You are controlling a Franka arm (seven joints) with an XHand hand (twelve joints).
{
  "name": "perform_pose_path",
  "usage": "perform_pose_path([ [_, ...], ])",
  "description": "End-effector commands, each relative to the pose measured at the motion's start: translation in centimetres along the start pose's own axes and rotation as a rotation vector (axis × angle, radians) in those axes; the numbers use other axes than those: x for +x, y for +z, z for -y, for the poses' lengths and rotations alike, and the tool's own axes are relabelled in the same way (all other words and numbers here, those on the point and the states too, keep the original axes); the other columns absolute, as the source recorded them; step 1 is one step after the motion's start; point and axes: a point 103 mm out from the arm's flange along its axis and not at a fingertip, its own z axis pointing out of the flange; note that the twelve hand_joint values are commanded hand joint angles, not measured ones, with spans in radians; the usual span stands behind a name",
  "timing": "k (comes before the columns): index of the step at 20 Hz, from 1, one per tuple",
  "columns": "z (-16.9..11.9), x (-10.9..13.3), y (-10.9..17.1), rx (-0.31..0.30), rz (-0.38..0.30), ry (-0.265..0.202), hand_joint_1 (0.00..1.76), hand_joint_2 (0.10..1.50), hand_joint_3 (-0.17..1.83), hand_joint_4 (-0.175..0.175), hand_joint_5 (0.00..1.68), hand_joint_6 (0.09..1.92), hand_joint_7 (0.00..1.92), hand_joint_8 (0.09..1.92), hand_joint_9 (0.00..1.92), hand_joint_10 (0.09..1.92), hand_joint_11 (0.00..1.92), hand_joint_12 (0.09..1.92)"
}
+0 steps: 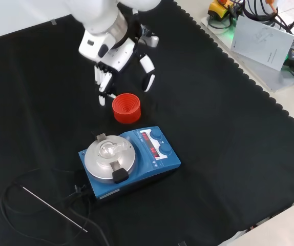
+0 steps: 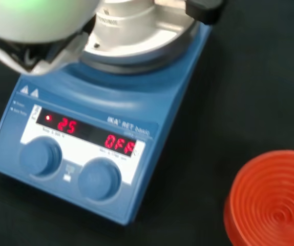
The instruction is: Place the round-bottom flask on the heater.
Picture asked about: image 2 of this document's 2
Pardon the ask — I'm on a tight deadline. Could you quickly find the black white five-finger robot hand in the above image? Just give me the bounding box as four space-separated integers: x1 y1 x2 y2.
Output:
0 0 102 76

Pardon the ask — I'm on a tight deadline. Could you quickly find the blue heater with steel plate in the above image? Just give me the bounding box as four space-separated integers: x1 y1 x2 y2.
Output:
0 0 224 227

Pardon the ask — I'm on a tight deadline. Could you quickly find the black bench cloth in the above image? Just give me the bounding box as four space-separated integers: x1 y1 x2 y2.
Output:
0 0 294 246

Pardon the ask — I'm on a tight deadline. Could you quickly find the red ribbed flask ring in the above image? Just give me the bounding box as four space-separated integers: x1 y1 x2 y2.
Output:
223 150 294 246

